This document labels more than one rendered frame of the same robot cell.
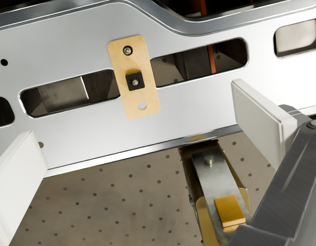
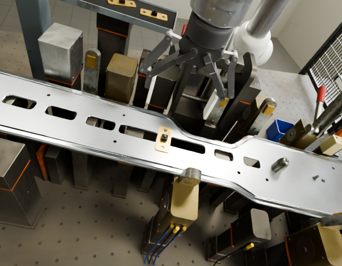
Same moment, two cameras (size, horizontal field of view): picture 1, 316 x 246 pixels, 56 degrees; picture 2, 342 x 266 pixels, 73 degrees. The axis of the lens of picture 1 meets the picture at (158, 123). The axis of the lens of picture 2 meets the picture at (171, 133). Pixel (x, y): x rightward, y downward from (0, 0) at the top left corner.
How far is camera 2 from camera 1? 0.51 m
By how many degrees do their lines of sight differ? 64
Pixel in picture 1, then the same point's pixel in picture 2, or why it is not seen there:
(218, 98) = (191, 159)
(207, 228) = (176, 195)
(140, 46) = (170, 131)
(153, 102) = (167, 148)
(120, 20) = (166, 123)
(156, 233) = not seen: outside the picture
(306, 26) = (226, 155)
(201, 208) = (176, 182)
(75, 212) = not seen: outside the picture
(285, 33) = (218, 154)
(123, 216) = not seen: outside the picture
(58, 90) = (133, 132)
